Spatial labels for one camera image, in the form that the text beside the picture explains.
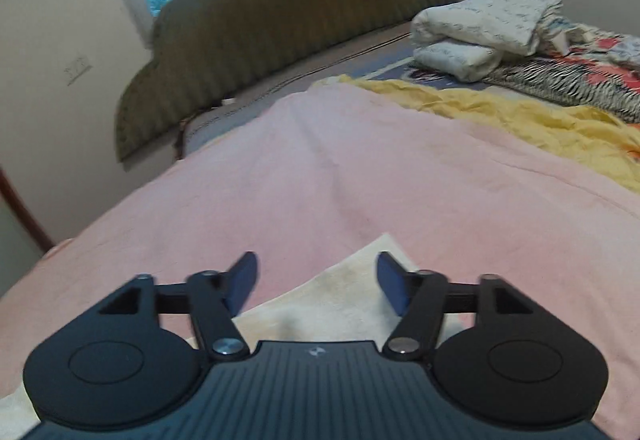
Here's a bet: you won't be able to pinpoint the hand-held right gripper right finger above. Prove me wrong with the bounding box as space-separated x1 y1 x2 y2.
376 251 543 363

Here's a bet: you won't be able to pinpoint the cream patterned pants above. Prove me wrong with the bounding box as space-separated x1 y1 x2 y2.
0 233 418 423

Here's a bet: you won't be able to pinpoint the grey mattress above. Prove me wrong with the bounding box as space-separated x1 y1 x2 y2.
177 23 451 161

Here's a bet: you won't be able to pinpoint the yellow cloth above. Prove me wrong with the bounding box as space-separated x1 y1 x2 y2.
310 74 640 193

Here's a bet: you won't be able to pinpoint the white wall switch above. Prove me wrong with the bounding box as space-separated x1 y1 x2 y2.
64 54 93 86

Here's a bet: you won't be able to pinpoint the floral printed blanket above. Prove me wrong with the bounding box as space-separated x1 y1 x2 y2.
537 15 640 96

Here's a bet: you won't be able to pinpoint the zebra-striped blanket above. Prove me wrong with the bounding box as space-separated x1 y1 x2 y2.
482 55 640 123

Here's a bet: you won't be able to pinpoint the green quilted headboard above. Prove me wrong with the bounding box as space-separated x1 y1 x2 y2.
114 0 458 163

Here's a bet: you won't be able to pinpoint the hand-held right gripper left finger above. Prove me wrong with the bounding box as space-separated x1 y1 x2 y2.
95 251 258 363

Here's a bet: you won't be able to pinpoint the pink blanket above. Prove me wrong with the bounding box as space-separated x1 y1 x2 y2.
0 83 640 401

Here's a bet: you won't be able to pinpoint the white folded pillows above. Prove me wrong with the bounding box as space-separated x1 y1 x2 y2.
410 0 563 82

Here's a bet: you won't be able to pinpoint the brown wooden door frame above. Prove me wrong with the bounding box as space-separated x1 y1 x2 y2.
0 165 56 251

